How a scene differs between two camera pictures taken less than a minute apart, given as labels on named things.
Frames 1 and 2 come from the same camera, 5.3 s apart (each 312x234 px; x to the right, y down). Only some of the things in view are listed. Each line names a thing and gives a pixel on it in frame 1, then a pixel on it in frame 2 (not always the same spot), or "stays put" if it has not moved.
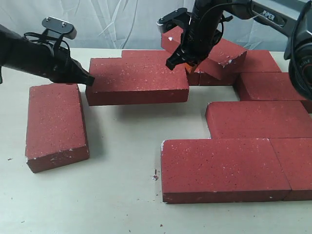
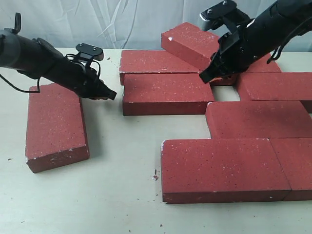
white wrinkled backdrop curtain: x=132 y=24 stays put
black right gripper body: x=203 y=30 -> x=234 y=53
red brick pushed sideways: x=55 y=136 stays put
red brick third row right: x=258 y=119 stays put
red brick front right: x=295 y=154 stays put
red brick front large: x=221 y=170 stays put
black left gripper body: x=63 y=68 -> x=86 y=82
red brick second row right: x=266 y=86 stays put
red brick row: x=139 y=77 -> x=165 y=93
